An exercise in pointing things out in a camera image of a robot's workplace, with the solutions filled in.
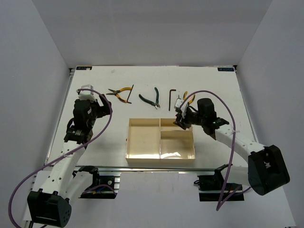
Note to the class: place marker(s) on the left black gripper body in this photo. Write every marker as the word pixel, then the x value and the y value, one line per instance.
pixel 98 111

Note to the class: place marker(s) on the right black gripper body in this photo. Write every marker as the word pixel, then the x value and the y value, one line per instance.
pixel 194 118

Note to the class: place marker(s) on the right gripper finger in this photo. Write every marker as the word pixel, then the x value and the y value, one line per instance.
pixel 178 119
pixel 184 126

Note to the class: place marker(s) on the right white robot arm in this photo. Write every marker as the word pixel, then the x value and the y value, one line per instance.
pixel 265 170

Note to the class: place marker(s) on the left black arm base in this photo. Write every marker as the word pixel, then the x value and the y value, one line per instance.
pixel 105 185

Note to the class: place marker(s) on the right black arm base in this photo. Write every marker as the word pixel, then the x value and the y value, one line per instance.
pixel 210 187

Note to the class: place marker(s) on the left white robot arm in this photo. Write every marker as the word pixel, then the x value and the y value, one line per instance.
pixel 51 204

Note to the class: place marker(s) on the right brown hex key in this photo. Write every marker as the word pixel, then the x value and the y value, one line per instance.
pixel 169 103

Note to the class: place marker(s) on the brown hex key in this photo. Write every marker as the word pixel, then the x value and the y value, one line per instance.
pixel 169 103
pixel 128 102

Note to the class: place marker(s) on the left brown hex key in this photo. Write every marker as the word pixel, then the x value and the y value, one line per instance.
pixel 128 102

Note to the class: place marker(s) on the beige three-compartment tray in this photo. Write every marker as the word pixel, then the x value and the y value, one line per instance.
pixel 159 140

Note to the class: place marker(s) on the left blue corner label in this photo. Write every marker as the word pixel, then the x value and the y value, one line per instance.
pixel 84 68

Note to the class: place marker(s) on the blue corner label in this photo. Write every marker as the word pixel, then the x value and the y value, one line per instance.
pixel 226 69
pixel 84 68

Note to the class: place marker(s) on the right blue corner label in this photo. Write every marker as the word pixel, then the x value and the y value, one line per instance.
pixel 226 69

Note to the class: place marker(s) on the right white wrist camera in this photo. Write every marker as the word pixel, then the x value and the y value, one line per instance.
pixel 179 108

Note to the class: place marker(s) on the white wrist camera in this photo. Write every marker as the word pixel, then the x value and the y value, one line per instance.
pixel 179 108
pixel 86 94

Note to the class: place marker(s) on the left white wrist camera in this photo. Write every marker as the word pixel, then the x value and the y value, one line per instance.
pixel 86 94

